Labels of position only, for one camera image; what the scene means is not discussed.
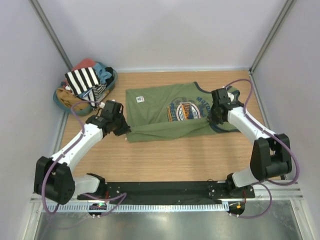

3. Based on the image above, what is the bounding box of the green motorcycle tank top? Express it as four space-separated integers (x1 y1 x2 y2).
125 81 238 143

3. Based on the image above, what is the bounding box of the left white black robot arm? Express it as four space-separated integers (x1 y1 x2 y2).
33 100 130 205

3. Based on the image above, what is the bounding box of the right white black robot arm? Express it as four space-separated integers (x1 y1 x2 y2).
207 88 293 198

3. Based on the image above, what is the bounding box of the teal laundry basket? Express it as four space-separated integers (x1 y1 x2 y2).
53 70 118 116

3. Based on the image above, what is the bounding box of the teal blue garment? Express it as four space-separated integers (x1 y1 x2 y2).
93 62 115 85

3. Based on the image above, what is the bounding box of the black white striped top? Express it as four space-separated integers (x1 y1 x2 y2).
64 67 101 96

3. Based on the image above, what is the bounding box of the mustard yellow garment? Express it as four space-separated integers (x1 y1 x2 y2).
55 88 91 112

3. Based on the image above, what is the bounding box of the red garment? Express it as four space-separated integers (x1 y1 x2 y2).
72 58 96 71

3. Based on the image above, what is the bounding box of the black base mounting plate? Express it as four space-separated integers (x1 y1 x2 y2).
90 180 255 206

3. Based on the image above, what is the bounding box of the perforated white cable duct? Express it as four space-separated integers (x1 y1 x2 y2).
57 201 229 213

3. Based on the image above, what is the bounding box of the aluminium front rail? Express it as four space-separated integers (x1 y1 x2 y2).
30 179 305 202

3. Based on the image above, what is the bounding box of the right aluminium corner post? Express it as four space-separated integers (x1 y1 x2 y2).
248 0 297 76

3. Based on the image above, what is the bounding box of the aluminium corner post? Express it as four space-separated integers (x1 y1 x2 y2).
29 0 73 70
248 0 297 76

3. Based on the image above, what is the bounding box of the left aluminium corner post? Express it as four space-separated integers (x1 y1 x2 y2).
29 0 73 70

